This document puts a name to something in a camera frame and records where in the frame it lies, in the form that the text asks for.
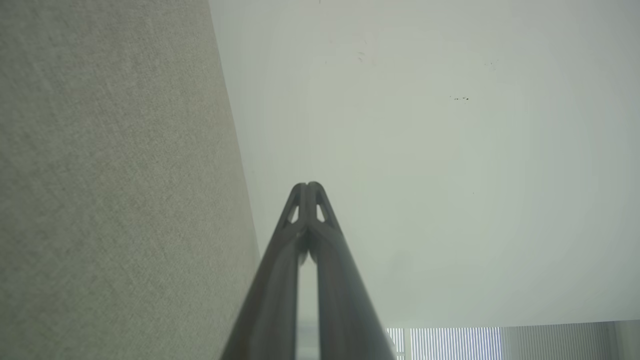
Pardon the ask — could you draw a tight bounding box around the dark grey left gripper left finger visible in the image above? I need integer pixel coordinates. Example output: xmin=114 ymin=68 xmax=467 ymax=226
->
xmin=220 ymin=182 xmax=307 ymax=360

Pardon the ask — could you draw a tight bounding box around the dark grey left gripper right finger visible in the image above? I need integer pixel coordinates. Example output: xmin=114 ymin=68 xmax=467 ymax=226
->
xmin=307 ymin=181 xmax=397 ymax=360

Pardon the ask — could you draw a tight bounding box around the white vertical window blind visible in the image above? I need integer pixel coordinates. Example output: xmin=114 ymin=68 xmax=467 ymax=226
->
xmin=385 ymin=320 xmax=640 ymax=360

